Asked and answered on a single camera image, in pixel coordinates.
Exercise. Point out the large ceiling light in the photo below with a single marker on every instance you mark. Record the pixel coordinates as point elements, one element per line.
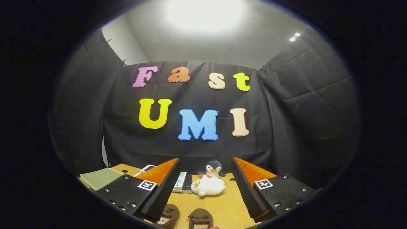
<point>205,12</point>

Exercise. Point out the light blue cover book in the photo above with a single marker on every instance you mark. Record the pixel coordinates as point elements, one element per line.
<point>180,181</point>

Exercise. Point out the white round plush toy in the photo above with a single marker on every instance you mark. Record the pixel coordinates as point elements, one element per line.
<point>211,186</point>

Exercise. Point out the green fabric storage box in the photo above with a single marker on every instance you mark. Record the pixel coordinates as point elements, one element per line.
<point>100,178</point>

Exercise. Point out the black cover book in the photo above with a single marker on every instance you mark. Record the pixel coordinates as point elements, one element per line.
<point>189,183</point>

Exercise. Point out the dark blue cover book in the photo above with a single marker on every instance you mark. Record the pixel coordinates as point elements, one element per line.
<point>148,167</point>

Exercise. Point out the brown fuzzy shoe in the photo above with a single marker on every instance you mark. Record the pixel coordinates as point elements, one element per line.
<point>200,215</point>
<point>170,211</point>

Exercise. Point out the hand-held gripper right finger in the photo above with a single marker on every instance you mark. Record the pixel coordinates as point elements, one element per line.
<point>246,190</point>

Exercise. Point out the grey penguin plush toy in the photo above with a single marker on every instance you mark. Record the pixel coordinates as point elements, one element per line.
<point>213,167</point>

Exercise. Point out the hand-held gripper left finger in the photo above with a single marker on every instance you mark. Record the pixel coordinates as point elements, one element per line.
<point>165,190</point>

